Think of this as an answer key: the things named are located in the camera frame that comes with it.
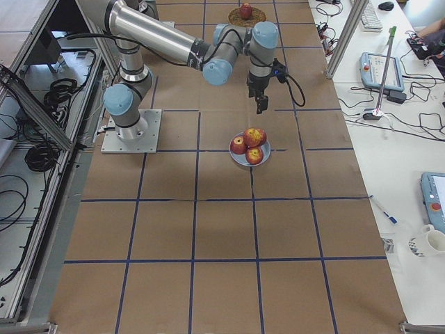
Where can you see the yellow-red apple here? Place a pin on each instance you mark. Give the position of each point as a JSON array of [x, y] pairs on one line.
[[254, 137]]

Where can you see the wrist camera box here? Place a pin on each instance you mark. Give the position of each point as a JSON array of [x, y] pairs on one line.
[[279, 71]]

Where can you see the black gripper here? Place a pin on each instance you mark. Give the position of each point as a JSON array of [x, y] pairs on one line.
[[256, 83]]

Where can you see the aluminium side rail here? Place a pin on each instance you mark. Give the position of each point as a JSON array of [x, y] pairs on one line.
[[14, 87]]

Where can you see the red apple on plate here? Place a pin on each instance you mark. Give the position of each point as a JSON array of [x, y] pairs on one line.
[[254, 155], [237, 145]]

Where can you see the dark red apple in basket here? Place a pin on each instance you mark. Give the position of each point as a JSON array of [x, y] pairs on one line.
[[245, 11]]

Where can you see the white keyboard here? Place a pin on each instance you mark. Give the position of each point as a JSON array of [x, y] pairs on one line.
[[370, 21]]

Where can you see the blue teach pendant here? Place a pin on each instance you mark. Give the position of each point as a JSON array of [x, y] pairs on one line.
[[432, 186], [372, 69]]

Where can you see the green tipped stick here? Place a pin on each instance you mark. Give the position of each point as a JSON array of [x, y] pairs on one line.
[[377, 113]]

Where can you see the black power adapter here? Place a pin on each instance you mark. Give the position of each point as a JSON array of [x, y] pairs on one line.
[[396, 96]]

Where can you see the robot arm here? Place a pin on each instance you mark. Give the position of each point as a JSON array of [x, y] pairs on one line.
[[216, 61]]

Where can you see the woven wicker basket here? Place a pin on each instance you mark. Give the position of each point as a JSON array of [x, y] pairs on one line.
[[257, 16]]

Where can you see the black computer mouse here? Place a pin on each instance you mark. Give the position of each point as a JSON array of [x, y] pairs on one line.
[[386, 6]]

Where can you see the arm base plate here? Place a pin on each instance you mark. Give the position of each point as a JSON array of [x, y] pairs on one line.
[[143, 137]]

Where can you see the blue white pen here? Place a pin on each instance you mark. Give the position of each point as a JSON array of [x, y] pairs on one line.
[[390, 217]]

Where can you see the aluminium frame post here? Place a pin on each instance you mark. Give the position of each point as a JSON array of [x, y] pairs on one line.
[[347, 32]]

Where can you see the white mug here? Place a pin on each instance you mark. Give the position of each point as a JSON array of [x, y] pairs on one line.
[[428, 242]]

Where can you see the light blue plate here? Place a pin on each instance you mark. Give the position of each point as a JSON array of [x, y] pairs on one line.
[[240, 158]]

